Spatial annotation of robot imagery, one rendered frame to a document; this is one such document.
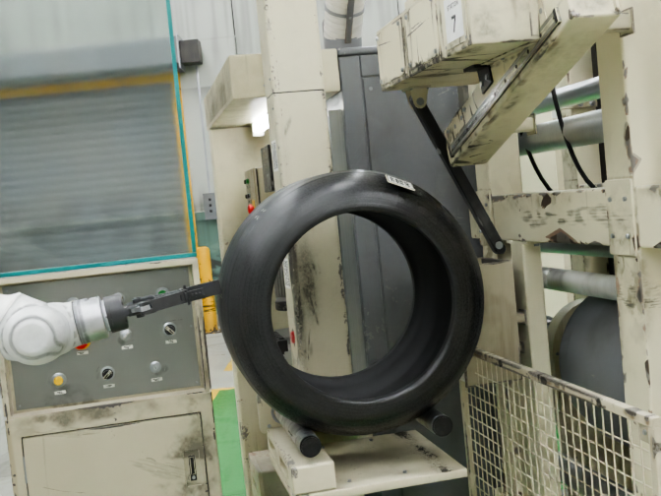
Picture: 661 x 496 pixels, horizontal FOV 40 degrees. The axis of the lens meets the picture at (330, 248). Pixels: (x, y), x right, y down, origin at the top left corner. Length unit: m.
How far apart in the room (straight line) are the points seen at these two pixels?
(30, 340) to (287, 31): 0.98
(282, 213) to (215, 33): 9.57
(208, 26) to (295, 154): 9.22
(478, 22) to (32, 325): 0.95
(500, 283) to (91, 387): 1.14
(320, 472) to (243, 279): 0.42
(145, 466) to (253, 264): 0.95
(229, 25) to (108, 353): 8.99
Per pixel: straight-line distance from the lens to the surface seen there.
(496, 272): 2.25
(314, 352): 2.20
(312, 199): 1.81
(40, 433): 2.58
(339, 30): 2.81
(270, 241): 1.80
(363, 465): 2.03
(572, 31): 1.66
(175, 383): 2.59
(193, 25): 11.39
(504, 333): 2.27
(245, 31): 11.30
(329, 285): 2.19
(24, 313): 1.69
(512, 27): 1.69
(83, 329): 1.86
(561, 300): 5.46
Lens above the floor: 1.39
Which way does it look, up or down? 3 degrees down
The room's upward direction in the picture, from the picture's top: 6 degrees counter-clockwise
